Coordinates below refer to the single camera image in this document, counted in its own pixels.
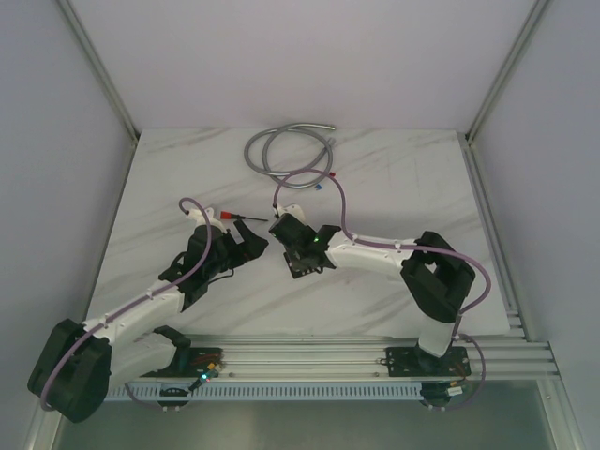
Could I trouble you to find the grey coiled hose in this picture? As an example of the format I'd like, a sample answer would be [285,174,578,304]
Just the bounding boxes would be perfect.
[243,122,338,190]

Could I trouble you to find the red handled screwdriver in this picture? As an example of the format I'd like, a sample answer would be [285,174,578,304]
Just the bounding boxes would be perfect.
[219,211,267,222]

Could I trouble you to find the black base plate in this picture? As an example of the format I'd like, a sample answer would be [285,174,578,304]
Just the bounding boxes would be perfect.
[148,347,222,378]
[381,345,472,378]

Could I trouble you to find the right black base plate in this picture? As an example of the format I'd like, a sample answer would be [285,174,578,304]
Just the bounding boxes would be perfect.
[381,345,472,378]

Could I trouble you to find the aluminium mounting rail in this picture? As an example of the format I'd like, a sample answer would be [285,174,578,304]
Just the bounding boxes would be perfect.
[190,335,560,382]

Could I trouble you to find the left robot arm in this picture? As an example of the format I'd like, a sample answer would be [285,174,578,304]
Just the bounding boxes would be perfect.
[27,220,268,423]

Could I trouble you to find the black fuse box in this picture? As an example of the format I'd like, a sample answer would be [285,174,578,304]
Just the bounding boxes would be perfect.
[283,252,323,279]

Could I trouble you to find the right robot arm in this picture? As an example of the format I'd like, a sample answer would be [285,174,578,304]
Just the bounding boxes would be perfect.
[269,213,475,374]

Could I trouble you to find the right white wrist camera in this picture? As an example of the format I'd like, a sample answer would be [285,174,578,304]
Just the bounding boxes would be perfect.
[273,203,307,224]

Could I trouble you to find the slotted cable duct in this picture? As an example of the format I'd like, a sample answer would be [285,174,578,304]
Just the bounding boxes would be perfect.
[105,381,425,403]

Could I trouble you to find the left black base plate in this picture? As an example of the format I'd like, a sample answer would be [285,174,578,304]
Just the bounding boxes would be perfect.
[148,347,222,378]

